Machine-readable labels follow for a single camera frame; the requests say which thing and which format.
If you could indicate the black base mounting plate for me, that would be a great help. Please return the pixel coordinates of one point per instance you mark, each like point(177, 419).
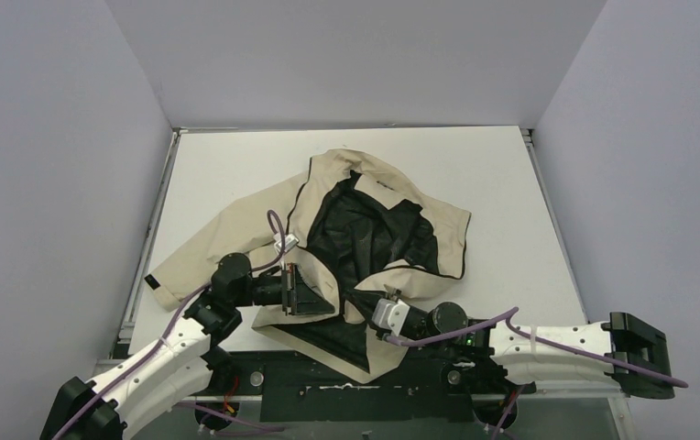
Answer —
point(456, 385)

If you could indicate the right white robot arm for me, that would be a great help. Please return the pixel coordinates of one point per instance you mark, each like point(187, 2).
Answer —
point(624, 351)

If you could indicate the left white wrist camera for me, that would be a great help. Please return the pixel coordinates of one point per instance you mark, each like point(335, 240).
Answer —
point(284, 244)

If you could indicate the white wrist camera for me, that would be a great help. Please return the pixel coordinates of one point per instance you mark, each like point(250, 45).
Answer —
point(284, 244)
point(390, 315)

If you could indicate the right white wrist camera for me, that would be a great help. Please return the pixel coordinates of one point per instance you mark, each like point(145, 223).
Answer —
point(390, 315)

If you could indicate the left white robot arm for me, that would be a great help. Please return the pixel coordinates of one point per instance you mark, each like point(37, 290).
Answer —
point(185, 359)

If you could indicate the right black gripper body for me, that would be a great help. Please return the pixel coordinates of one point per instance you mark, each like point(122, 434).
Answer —
point(419, 327)

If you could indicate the beige jacket with black lining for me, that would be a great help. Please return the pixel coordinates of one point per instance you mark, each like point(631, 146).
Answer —
point(364, 231)

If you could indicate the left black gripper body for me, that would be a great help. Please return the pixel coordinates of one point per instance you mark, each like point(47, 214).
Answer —
point(289, 290)

